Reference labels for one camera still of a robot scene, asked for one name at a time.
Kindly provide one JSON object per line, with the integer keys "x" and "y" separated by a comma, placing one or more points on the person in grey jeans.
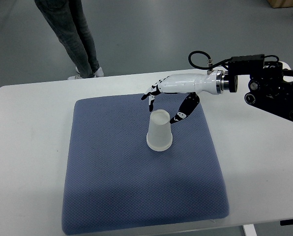
{"x": 66, "y": 18}

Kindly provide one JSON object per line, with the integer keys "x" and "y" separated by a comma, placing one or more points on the blue grey fabric cushion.
{"x": 115, "y": 181}

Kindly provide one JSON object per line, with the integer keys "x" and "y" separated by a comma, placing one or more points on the white paper cup on cushion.
{"x": 159, "y": 136}

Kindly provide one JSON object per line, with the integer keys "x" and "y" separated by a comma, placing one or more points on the black table control panel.
{"x": 286, "y": 222}

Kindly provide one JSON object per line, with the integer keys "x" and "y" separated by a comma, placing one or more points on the wooden box in corner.
{"x": 280, "y": 3}

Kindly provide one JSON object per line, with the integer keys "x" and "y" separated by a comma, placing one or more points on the white table leg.
{"x": 249, "y": 230}

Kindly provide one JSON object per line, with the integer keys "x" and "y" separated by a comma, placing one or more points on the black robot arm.
{"x": 268, "y": 90}

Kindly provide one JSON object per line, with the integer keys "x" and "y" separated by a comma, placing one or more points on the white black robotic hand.
{"x": 190, "y": 84}

